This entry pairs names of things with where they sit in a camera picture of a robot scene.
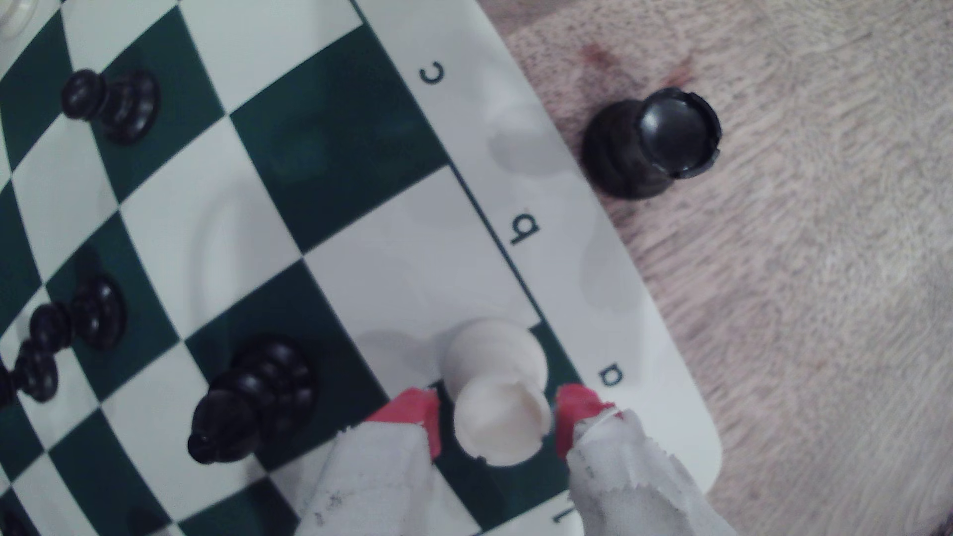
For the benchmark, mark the black chess bishop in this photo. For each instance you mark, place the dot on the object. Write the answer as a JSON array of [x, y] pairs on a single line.
[[257, 398]]

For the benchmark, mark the green and white chess mat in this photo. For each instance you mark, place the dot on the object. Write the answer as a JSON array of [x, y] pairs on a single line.
[[521, 186]]

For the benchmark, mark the black chess rook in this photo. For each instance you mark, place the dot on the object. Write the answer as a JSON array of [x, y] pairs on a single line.
[[648, 145]]

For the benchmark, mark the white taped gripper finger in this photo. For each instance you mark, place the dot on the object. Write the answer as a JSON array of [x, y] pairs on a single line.
[[380, 476], [625, 484]]

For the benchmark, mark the white chess rook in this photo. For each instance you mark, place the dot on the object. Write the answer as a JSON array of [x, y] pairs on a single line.
[[497, 402]]

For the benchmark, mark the black chess pawn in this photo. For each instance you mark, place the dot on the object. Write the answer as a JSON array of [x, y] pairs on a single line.
[[86, 316], [119, 104], [33, 372]]

